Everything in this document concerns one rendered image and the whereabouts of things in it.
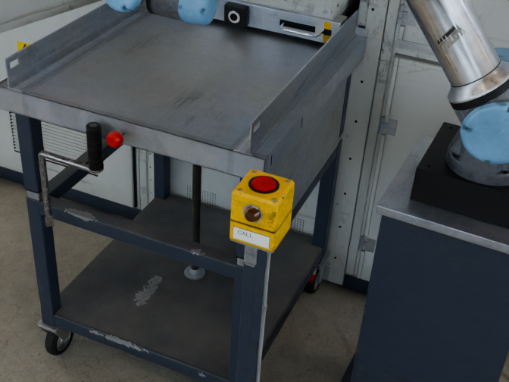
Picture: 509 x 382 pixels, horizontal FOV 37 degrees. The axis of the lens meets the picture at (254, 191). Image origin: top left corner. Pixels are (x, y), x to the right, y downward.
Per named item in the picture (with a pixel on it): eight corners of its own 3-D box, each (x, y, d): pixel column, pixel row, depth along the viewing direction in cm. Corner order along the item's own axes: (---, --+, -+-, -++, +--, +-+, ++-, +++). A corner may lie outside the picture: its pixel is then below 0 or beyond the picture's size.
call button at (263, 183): (270, 199, 120) (270, 191, 119) (247, 192, 121) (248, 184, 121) (279, 187, 123) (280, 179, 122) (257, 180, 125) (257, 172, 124)
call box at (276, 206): (273, 255, 123) (277, 203, 117) (228, 241, 125) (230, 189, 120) (290, 228, 129) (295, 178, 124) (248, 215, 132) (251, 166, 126)
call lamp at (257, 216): (258, 229, 120) (260, 211, 118) (238, 223, 121) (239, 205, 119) (262, 224, 121) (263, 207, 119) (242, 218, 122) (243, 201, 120)
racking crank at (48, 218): (41, 226, 173) (26, 109, 156) (49, 219, 175) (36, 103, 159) (103, 248, 168) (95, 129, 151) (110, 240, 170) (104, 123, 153)
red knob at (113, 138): (118, 151, 151) (117, 137, 149) (104, 147, 152) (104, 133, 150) (130, 141, 154) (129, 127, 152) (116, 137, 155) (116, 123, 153)
